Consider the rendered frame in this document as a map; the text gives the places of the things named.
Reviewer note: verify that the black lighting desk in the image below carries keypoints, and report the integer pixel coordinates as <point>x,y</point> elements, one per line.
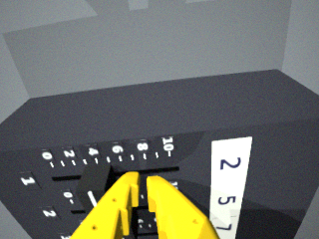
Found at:
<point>243,148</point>

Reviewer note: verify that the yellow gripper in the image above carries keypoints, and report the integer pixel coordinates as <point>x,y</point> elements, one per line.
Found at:
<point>177,217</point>

